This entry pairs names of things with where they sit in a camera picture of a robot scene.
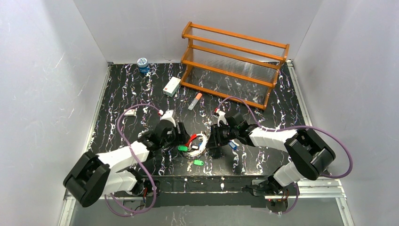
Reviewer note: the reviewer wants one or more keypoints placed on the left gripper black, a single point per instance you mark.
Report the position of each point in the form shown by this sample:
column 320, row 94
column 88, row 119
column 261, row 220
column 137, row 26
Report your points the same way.
column 181, row 134

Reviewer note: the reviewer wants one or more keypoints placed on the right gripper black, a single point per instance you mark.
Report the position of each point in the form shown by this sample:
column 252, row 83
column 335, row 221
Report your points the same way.
column 215, row 136

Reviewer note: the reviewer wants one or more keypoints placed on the green key tag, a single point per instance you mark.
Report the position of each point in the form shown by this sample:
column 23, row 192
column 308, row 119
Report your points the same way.
column 198, row 162
column 182, row 148

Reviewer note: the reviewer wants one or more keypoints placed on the metal key organizer ring red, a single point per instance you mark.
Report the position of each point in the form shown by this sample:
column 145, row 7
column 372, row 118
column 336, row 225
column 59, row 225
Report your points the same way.
column 195, row 140

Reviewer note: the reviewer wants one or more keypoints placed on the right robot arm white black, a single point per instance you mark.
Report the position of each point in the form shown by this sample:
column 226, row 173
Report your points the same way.
column 310, row 154

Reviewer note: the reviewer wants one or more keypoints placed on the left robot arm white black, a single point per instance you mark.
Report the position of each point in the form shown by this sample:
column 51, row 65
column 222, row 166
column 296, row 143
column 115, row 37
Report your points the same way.
column 95, row 175

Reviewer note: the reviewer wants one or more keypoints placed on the small white card box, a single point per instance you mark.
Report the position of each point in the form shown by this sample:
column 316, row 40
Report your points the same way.
column 130, row 112

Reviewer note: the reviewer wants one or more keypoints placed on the white red box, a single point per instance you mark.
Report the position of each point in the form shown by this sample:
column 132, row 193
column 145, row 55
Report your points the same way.
column 172, row 87

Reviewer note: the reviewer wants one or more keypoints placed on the orange capped tube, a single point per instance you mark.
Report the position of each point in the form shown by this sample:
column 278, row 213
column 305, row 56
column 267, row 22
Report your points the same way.
column 195, row 101

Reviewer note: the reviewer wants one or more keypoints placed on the blue jar with lid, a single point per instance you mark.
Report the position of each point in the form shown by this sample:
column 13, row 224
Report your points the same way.
column 143, row 65

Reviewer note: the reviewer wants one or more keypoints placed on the orange wooden shelf rack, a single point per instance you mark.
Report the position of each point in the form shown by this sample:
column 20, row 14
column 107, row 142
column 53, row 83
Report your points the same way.
column 247, row 58

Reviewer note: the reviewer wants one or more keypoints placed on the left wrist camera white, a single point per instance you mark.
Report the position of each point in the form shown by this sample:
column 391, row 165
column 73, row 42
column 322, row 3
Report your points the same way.
column 169, row 115

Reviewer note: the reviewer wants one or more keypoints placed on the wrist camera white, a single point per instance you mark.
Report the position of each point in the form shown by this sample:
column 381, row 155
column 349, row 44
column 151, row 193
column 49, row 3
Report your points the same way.
column 169, row 115
column 220, row 115

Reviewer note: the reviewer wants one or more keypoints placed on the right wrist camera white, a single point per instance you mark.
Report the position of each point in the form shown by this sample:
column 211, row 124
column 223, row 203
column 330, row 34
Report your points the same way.
column 220, row 115

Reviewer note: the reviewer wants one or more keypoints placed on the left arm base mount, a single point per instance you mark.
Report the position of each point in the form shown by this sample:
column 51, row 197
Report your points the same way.
column 141, row 188

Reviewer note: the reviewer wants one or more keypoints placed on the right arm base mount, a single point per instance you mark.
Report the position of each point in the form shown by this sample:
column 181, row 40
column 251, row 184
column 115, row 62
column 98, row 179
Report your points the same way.
column 278, row 202

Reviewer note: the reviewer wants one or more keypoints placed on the aluminium rail frame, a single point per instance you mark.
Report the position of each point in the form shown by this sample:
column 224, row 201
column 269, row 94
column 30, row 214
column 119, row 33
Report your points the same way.
column 218, row 181

